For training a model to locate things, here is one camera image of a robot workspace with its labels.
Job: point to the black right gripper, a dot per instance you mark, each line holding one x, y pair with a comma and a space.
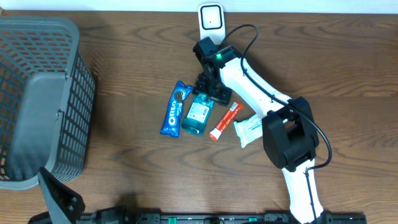
199, 86

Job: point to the blue mouthwash bottle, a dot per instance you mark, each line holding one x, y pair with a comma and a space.
198, 114

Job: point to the red Nescafe stick sachet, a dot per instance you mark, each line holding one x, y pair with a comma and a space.
224, 122

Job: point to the blue Oreo cookie pack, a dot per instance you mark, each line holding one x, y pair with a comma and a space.
171, 125

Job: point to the white wet wipes pack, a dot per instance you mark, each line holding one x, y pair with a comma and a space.
248, 130

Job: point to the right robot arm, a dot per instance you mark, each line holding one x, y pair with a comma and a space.
288, 131

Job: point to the white barcode scanner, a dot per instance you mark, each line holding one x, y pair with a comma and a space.
212, 22

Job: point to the grey plastic mesh basket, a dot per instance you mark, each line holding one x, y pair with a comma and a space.
47, 99

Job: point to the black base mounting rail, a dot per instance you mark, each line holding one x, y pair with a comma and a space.
155, 218

